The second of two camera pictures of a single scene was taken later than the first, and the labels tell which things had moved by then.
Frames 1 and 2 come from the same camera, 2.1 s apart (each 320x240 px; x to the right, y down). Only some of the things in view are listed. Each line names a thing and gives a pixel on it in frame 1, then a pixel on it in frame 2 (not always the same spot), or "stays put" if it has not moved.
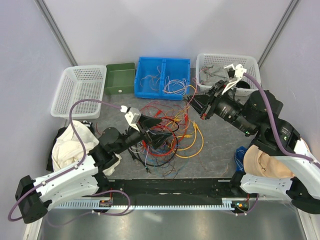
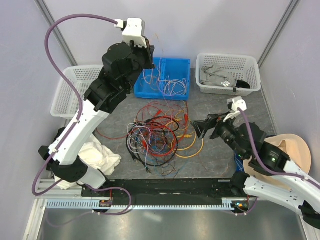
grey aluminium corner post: (280, 26) stays put
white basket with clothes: (227, 69) stays put
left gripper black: (156, 139) → (148, 51)
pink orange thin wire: (153, 81) → (159, 43)
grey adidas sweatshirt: (211, 74) stays put
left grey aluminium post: (56, 31) stays put
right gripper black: (202, 104) → (201, 126)
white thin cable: (176, 86) stays put
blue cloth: (239, 156) stays put
